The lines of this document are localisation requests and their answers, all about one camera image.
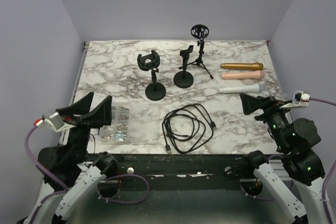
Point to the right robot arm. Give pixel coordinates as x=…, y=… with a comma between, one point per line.
x=294, y=143

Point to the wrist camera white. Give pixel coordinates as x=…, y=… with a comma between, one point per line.
x=54, y=121
x=301, y=99

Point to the black round-base clip stand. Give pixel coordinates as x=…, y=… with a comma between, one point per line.
x=184, y=79

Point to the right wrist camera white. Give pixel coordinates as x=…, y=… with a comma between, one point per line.
x=301, y=99

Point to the black tripod shockmount stand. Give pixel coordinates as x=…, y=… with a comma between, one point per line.
x=200, y=32

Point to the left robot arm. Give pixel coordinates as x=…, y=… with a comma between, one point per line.
x=61, y=189

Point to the black mounting rail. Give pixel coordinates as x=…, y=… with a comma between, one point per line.
x=184, y=172

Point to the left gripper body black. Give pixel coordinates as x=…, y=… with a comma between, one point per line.
x=70, y=119

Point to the black round-base shockmount stand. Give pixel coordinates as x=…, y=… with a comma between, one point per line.
x=155, y=91

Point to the clear plastic screw box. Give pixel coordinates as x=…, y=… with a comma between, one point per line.
x=132, y=123

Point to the white grey microphone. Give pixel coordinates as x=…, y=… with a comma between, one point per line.
x=253, y=88

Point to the pink microphone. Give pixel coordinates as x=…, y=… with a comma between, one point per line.
x=259, y=74

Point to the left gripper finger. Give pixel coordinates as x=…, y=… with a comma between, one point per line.
x=80, y=107
x=101, y=113

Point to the gold microphone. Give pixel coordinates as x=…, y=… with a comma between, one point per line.
x=243, y=66

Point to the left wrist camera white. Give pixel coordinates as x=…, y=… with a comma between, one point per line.
x=54, y=121

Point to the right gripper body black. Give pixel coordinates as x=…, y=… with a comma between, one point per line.
x=274, y=111

